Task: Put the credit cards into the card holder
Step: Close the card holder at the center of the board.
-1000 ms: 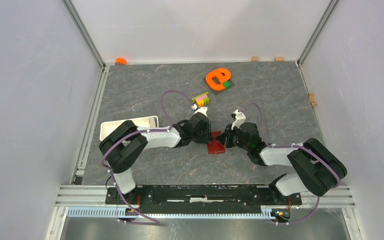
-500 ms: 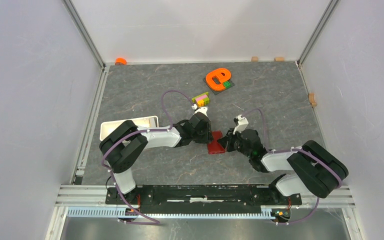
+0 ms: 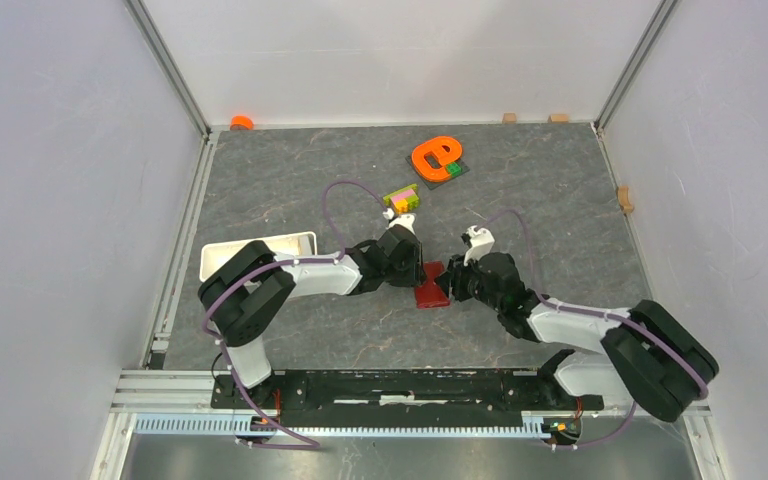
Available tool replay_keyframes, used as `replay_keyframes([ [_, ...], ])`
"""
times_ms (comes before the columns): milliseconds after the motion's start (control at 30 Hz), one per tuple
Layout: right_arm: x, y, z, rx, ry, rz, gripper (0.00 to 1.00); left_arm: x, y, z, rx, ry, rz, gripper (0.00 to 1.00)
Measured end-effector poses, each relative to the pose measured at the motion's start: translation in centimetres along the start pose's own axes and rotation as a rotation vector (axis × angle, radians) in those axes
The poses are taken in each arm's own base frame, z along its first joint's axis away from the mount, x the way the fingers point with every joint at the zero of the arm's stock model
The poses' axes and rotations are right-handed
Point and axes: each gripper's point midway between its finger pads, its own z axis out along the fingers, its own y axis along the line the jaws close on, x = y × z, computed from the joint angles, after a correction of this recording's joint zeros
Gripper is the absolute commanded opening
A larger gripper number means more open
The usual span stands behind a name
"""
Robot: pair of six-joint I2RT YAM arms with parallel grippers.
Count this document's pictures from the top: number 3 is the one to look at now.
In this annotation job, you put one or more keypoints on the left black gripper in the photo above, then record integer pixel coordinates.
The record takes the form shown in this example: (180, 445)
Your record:
(416, 275)

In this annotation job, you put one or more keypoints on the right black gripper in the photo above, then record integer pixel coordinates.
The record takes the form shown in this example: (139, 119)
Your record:
(454, 278)

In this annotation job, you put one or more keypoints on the red card holder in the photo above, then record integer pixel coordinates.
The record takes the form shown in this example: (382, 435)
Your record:
(429, 294)

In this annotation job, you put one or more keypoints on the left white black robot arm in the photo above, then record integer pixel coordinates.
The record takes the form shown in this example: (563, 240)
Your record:
(246, 293)

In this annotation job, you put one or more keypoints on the colourful toy brick stack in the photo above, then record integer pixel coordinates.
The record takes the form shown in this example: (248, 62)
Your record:
(404, 200)

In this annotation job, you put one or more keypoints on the orange e-shaped block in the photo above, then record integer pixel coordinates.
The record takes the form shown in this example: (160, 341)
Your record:
(445, 149)

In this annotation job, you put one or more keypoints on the green toy brick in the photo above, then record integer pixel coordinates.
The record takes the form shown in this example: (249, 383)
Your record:
(454, 169)

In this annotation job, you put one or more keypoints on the white plastic tray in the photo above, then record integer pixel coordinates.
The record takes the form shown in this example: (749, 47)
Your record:
(213, 256)

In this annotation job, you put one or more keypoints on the curved wooden piece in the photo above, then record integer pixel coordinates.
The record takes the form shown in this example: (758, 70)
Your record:
(624, 199)

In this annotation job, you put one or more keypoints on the orange round cap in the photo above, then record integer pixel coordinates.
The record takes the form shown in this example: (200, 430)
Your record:
(241, 122)

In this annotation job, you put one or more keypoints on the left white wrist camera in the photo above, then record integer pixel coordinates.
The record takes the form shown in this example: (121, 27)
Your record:
(404, 221)

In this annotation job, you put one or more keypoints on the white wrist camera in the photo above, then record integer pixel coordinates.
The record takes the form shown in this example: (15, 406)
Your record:
(479, 242)
(404, 221)

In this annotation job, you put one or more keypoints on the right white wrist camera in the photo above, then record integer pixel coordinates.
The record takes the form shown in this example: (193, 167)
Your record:
(479, 242)

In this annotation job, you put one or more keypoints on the dark square base plate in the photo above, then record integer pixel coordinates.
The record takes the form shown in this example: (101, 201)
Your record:
(432, 163)

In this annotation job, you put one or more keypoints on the grey cable duct comb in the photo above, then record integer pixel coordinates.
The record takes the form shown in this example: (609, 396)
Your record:
(244, 425)

